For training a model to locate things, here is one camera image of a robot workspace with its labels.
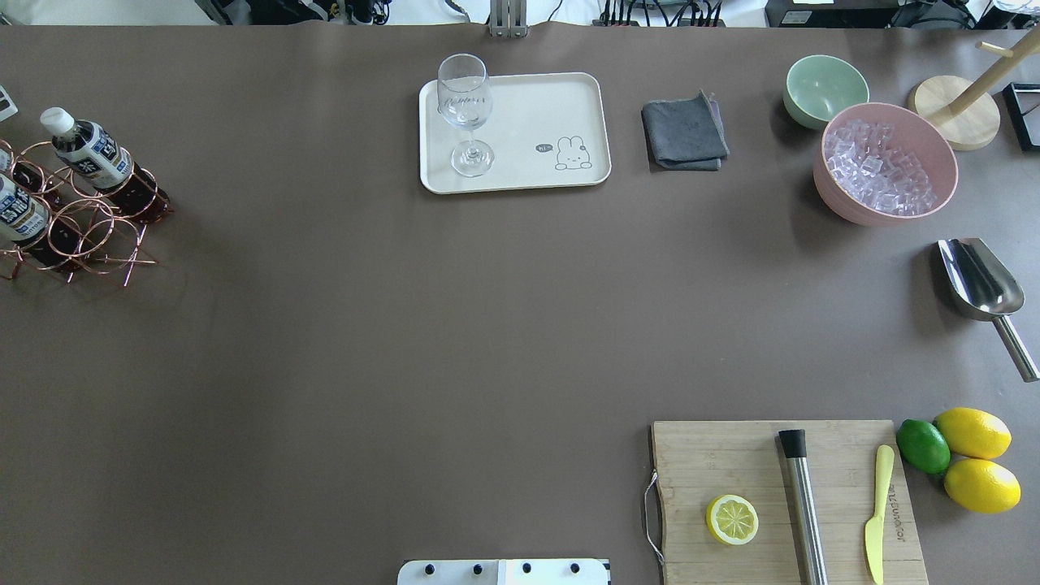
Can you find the yellow lemon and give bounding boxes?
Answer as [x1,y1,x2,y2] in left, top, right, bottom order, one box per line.
[934,407,1012,460]
[943,458,1021,514]

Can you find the clear ice cubes pile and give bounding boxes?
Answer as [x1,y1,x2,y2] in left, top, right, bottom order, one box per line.
[822,119,939,217]

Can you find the green ceramic bowl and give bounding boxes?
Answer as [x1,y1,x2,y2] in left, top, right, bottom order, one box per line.
[783,54,870,130]

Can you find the yellow lemon lower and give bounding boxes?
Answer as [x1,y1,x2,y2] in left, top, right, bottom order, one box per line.
[943,458,1021,514]

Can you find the bamboo cutting board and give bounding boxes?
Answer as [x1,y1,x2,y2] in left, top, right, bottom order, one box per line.
[652,421,896,584]

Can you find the black frame object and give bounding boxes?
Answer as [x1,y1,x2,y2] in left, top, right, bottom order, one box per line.
[1002,82,1039,153]

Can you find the green lime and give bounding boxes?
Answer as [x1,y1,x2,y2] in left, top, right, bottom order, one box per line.
[896,418,951,475]

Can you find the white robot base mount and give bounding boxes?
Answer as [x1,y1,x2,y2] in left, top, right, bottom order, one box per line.
[397,558,612,584]

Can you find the cream rabbit serving tray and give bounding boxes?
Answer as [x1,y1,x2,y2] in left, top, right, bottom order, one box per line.
[418,71,612,195]

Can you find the grey folded cloth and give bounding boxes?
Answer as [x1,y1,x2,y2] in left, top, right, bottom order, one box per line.
[640,90,730,171]

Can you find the steel muddler black tip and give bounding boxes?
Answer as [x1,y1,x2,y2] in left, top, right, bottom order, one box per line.
[778,429,830,584]

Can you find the wooden mug tree stand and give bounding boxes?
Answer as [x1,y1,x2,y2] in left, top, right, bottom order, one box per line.
[908,27,1039,151]

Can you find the pink bowl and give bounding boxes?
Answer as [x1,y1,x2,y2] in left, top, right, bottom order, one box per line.
[813,102,959,226]

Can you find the copper wire bottle basket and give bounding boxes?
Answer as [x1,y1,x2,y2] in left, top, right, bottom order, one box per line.
[2,141,160,288]

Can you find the clear wine glass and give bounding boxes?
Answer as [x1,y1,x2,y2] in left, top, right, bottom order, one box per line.
[437,54,495,177]

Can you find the yellow lemon upper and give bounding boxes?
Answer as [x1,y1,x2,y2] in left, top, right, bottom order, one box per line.
[934,407,1012,460]

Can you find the yellow plastic knife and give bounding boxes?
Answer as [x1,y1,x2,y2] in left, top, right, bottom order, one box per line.
[863,444,895,584]

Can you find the tea bottle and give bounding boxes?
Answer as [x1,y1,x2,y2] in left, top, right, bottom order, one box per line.
[1,176,81,273]
[40,107,171,223]

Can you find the metal ice scoop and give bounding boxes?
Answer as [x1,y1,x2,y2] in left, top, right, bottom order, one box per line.
[936,237,1038,383]

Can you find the half lemon slice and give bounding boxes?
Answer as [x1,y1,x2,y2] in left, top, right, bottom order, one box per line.
[705,495,759,546]

